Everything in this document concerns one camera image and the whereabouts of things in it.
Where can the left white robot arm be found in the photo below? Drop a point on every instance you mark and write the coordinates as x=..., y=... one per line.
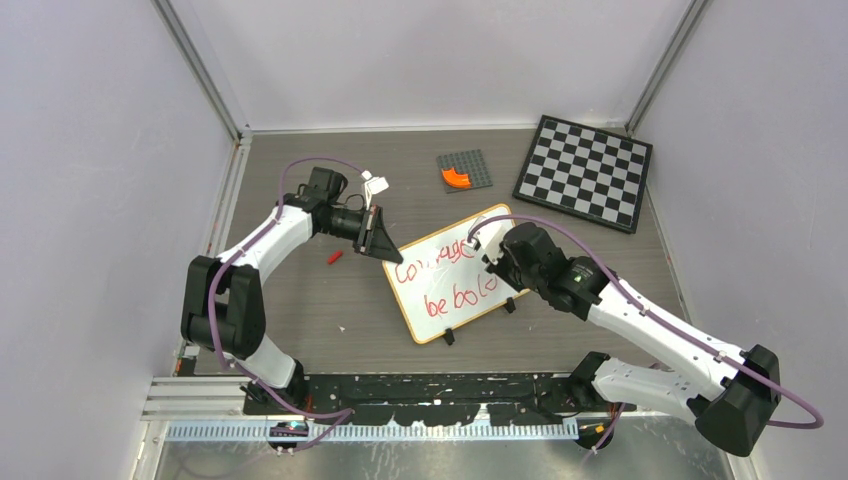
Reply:
x=223, y=308

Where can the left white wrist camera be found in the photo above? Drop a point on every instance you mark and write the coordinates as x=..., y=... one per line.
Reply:
x=372, y=185

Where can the red marker cap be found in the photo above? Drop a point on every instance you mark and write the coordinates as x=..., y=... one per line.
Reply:
x=334, y=257

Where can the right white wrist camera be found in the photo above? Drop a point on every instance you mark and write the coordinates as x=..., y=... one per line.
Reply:
x=488, y=239

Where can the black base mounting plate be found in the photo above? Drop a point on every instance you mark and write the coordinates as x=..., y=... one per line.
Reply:
x=441, y=400

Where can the orange curved block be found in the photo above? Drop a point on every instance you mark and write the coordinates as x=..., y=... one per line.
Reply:
x=454, y=179

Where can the black white chessboard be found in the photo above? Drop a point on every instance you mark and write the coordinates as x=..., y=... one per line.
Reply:
x=586, y=172

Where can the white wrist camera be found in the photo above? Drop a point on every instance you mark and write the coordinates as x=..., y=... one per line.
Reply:
x=372, y=185
x=488, y=239

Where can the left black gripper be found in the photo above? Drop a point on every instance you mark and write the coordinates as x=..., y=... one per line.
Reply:
x=374, y=239

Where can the white slotted cable duct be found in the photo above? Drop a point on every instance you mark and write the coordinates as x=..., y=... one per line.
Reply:
x=302, y=432

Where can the yellow framed whiteboard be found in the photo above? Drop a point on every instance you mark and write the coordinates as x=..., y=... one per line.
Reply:
x=441, y=284

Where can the grey lego baseplate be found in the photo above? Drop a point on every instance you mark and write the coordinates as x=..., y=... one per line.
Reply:
x=471, y=162

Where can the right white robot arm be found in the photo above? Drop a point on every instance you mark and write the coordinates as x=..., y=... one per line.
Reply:
x=727, y=393

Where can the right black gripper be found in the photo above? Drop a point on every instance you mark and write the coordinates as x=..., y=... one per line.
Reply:
x=499, y=268

